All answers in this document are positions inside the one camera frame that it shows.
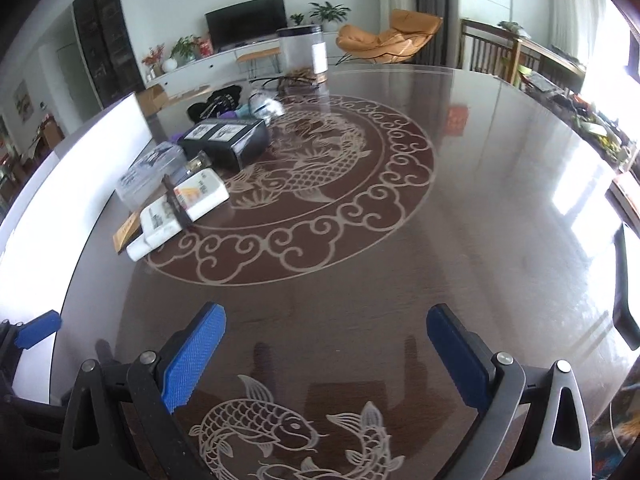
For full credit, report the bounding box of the green potted plant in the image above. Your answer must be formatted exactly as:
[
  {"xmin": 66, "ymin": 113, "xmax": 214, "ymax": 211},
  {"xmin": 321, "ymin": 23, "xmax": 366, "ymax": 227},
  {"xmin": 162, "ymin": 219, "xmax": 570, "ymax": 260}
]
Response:
[{"xmin": 309, "ymin": 1, "xmax": 352, "ymax": 32}]

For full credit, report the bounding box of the white tube bottle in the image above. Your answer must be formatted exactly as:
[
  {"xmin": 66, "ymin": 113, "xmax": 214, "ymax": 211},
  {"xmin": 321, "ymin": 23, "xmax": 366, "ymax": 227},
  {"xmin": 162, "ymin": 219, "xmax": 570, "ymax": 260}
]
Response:
[{"xmin": 126, "ymin": 196, "xmax": 182, "ymax": 261}]

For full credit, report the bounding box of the black display cabinet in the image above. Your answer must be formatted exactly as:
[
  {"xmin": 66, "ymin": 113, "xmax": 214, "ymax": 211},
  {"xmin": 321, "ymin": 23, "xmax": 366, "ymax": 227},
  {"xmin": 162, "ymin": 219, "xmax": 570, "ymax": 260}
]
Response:
[{"xmin": 72, "ymin": 0, "xmax": 144, "ymax": 107}]

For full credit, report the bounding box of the cardboard box on floor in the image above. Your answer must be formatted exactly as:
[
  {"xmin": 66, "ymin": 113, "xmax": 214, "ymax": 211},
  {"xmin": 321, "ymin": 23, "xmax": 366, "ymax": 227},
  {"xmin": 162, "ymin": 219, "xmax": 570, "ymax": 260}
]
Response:
[{"xmin": 136, "ymin": 84, "xmax": 169, "ymax": 117}]

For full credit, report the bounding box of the black scrunchie cloth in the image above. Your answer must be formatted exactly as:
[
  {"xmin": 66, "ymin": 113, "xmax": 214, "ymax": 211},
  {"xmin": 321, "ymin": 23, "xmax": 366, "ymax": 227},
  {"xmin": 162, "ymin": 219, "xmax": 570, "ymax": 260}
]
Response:
[{"xmin": 186, "ymin": 84, "xmax": 242, "ymax": 124}]

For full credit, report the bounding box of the clear plastic container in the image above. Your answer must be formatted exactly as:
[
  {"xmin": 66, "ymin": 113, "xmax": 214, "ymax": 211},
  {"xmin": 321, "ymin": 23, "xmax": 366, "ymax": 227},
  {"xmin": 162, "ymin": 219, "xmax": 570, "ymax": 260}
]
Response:
[{"xmin": 115, "ymin": 141, "xmax": 186, "ymax": 211}]

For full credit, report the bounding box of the black rectangular box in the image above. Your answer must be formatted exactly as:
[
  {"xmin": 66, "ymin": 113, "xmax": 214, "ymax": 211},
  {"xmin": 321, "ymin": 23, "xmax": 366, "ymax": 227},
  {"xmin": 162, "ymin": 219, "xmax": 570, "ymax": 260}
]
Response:
[{"xmin": 177, "ymin": 118, "xmax": 270, "ymax": 172}]

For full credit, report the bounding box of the leafy plant by television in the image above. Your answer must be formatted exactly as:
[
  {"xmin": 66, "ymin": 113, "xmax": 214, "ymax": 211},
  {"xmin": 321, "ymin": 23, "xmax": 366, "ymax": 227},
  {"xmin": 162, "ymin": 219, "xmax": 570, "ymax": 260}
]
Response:
[{"xmin": 170, "ymin": 35, "xmax": 200, "ymax": 66}]

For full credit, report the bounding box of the black flat television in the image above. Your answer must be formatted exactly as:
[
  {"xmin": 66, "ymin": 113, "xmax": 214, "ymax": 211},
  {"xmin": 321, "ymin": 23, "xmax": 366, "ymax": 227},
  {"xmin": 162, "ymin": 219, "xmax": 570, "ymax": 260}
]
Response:
[{"xmin": 205, "ymin": 0, "xmax": 288, "ymax": 51}]

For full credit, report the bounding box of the orange lounge chair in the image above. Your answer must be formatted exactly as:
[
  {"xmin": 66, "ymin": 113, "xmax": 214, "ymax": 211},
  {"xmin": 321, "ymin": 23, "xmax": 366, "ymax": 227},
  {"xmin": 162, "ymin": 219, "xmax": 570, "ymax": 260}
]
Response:
[{"xmin": 335, "ymin": 9, "xmax": 444, "ymax": 64}]

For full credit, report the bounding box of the white orange carton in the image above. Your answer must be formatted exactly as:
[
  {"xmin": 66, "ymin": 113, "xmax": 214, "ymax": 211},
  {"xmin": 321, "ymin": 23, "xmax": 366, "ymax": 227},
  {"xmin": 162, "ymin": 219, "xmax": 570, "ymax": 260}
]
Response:
[{"xmin": 174, "ymin": 168, "xmax": 230, "ymax": 221}]

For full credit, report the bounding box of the white tv cabinet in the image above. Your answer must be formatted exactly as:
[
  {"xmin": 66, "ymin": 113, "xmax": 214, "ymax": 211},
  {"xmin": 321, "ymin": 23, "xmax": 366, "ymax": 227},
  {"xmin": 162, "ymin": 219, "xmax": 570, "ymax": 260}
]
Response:
[{"xmin": 143, "ymin": 29, "xmax": 346, "ymax": 97}]

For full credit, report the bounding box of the wooden bench stool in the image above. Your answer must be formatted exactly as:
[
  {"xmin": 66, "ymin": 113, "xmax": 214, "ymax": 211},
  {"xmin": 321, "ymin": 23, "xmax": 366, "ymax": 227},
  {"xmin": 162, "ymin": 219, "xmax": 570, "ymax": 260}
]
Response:
[{"xmin": 236, "ymin": 47, "xmax": 281, "ymax": 79}]

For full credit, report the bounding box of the red flower vase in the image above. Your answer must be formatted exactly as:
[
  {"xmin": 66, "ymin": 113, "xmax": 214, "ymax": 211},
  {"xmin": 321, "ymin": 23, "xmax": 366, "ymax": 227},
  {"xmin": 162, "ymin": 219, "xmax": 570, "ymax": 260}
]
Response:
[{"xmin": 142, "ymin": 44, "xmax": 165, "ymax": 78}]

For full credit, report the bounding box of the white storage box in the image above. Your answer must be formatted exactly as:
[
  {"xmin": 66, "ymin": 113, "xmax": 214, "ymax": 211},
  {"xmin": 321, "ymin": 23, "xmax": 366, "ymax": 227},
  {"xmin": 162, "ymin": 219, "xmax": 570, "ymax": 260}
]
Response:
[{"xmin": 1, "ymin": 96, "xmax": 152, "ymax": 403}]

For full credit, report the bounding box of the clear jar black lid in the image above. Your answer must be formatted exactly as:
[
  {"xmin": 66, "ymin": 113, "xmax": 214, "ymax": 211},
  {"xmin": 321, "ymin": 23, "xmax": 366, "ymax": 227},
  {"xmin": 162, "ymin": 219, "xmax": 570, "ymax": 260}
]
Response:
[{"xmin": 277, "ymin": 24, "xmax": 329, "ymax": 84}]

